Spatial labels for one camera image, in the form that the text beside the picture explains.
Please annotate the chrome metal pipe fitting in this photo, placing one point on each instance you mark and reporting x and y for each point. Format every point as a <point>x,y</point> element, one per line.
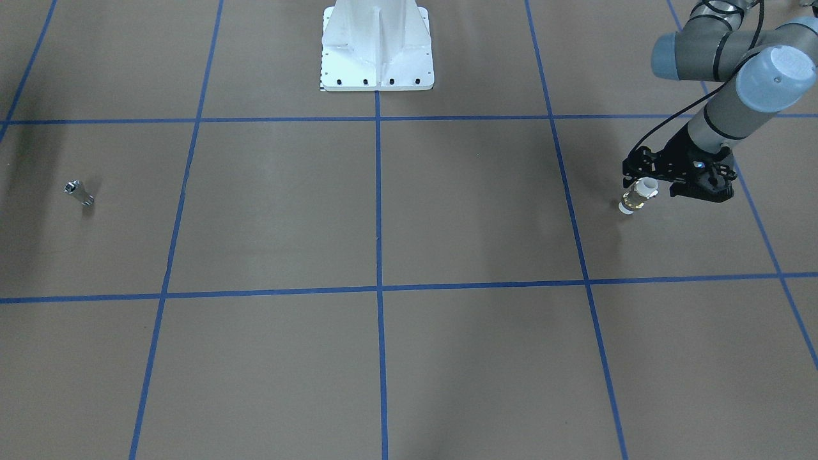
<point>78,191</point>

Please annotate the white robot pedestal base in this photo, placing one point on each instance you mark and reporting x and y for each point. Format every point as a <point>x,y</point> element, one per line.
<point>376,46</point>

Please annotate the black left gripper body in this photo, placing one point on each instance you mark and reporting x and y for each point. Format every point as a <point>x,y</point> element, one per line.
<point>673,159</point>

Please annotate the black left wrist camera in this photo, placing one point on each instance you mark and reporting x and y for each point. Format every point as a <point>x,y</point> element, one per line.
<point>641,163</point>

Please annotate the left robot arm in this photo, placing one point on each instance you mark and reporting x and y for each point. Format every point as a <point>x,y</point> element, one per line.
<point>759,74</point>

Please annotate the brown paper table cover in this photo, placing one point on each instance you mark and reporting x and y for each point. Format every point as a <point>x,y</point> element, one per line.
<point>272,271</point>

